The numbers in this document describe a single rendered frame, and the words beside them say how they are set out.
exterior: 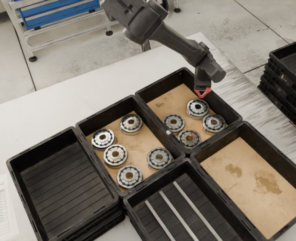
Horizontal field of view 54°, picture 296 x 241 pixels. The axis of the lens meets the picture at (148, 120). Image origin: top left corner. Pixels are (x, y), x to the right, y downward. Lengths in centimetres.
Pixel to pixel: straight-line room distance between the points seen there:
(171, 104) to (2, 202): 88
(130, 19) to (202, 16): 273
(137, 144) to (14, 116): 75
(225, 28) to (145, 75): 173
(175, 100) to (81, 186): 59
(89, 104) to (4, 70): 171
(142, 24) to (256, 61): 229
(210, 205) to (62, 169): 62
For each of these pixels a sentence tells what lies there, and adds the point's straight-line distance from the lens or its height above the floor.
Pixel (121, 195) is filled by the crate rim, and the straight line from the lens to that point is 107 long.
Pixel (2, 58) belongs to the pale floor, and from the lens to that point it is 335.
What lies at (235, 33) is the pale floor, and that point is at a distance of 325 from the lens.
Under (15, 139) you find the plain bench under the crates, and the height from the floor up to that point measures 70.
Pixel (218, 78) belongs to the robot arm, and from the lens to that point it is 110.
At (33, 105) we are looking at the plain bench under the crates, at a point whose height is 70.
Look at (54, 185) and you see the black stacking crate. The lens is 126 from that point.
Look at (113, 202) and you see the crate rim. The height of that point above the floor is 93.
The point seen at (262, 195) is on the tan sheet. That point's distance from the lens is 122.
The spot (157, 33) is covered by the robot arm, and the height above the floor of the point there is 143.
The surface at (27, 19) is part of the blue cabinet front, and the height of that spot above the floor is 42.
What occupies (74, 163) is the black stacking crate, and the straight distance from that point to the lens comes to 128.
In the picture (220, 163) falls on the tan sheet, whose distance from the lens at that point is 124.
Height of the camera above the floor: 191
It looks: 53 degrees down
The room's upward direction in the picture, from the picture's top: 5 degrees counter-clockwise
